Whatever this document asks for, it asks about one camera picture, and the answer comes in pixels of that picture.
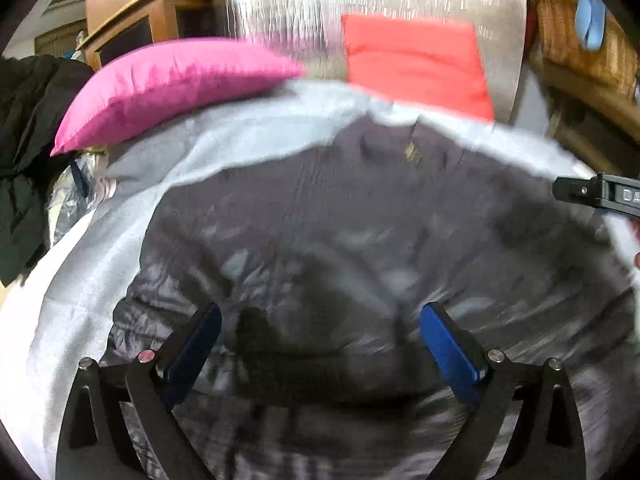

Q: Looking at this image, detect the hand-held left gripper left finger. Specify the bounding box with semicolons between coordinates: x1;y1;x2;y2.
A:
55;302;223;480

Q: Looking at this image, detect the pink pillow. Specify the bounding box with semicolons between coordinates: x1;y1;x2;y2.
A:
50;37;307;157

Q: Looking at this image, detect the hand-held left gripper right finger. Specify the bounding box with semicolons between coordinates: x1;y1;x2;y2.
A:
419;302;587;480

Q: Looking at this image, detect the dark grey puffer jacket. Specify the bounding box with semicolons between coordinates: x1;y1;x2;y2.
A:
107;112;640;480

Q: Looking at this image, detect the wooden cabinet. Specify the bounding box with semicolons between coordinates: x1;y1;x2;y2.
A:
77;0;236;71

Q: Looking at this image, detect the clear plastic bag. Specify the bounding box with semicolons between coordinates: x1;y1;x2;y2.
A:
50;147;118;246

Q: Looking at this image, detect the light grey blanket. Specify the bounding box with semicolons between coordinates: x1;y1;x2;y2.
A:
0;82;640;480

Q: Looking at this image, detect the black cloth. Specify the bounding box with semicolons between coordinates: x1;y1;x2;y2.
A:
0;55;96;286

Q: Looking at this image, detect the wicker basket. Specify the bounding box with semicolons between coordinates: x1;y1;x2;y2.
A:
530;0;640;101

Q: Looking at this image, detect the red pillow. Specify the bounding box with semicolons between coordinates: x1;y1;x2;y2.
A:
341;14;496;122

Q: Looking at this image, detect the light blue cloth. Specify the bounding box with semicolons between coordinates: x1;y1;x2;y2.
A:
572;0;608;53

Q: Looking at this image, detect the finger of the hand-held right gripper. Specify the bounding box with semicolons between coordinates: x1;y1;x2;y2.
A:
552;175;602;211

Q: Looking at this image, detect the wooden side table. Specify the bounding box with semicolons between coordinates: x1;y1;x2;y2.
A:
530;55;640;176

